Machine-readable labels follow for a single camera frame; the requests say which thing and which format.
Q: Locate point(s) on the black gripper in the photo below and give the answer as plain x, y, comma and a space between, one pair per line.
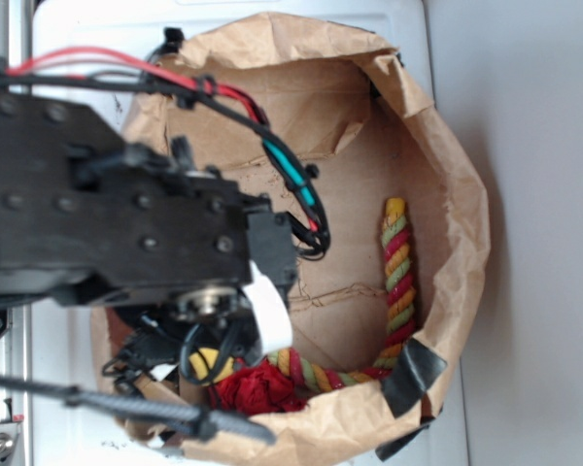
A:
219, 318

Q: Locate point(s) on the yellow green sponge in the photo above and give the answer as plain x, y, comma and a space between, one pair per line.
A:
202, 364

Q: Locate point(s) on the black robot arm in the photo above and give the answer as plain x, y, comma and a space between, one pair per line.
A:
198, 269

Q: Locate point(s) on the white label tag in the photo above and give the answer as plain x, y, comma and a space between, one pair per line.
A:
274, 326

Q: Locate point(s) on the red crumpled cloth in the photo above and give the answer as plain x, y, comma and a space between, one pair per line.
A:
256, 391

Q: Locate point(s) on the brown paper bag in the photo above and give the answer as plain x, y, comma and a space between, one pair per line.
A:
339, 97

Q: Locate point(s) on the red yellow green rope toy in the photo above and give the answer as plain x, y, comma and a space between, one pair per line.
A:
401, 294

